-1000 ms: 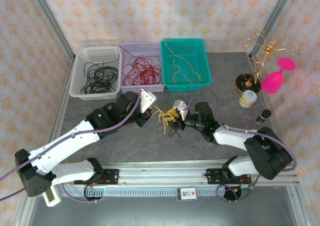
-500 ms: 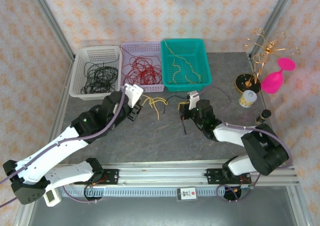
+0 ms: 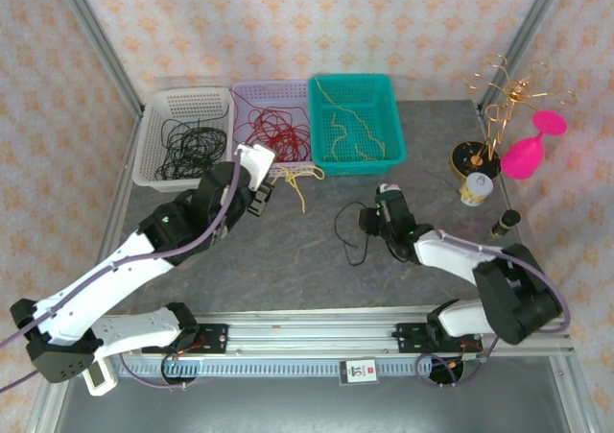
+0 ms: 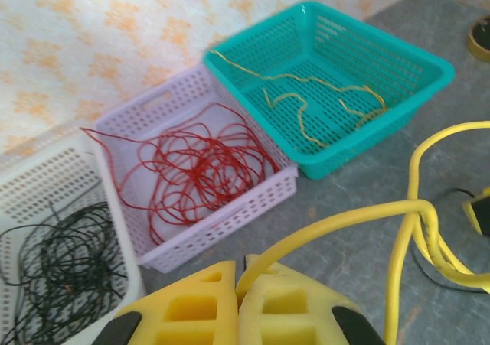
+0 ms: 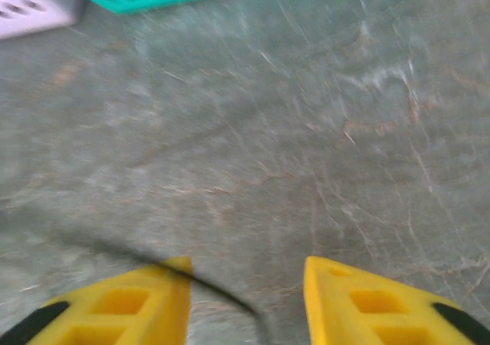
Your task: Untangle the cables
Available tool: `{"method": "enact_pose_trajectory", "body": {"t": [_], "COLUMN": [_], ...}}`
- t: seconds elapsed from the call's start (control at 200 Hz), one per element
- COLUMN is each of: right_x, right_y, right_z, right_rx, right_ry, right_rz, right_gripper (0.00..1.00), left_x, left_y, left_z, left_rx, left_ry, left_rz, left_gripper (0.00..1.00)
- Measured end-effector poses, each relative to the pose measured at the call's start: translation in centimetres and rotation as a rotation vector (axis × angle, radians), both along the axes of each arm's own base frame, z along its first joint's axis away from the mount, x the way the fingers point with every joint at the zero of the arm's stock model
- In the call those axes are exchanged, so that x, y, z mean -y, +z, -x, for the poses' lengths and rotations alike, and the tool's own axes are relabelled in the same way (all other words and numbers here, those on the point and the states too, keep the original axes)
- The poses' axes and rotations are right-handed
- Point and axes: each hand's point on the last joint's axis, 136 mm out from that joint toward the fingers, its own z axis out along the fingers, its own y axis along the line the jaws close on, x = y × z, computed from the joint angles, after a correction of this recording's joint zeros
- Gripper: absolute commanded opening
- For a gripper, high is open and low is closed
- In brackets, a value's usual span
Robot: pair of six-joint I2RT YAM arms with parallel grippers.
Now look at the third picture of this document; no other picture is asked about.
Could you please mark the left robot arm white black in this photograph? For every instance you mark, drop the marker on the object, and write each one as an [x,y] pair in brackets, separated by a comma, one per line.
[105,279]

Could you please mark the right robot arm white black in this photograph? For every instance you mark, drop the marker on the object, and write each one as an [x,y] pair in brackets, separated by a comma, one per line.
[451,260]

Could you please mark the gold tin can white lid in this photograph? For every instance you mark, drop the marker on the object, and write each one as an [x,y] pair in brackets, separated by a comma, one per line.
[476,190]

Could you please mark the lilac plastic basket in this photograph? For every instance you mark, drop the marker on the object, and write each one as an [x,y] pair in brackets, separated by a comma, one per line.
[268,94]

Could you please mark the teal plastic basket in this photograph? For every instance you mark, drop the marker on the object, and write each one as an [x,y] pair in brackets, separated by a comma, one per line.
[388,116]

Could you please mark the small dark bottle gold cap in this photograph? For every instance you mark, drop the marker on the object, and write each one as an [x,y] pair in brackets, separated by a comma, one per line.
[504,224]

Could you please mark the white plastic basket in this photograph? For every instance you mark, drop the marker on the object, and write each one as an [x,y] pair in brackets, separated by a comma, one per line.
[192,102]

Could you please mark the pink silicone goblet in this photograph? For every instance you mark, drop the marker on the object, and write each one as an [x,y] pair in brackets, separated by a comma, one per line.
[523,159]

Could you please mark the white label tag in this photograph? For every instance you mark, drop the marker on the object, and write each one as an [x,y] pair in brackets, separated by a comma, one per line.
[358,371]

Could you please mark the white handheld device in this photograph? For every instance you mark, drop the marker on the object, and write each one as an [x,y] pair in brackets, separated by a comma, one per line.
[98,380]

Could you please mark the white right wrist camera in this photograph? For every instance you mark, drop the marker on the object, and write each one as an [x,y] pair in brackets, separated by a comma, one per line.
[388,189]

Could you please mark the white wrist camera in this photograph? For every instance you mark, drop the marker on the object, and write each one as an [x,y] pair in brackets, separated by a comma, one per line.
[388,189]
[256,164]

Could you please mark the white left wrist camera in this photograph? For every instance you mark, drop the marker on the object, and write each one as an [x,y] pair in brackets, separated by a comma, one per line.
[256,164]

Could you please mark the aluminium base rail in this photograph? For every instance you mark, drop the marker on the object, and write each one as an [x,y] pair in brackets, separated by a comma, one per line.
[312,339]

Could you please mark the aluminium frame post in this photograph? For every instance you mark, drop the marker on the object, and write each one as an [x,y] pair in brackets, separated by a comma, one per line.
[103,49]
[520,39]

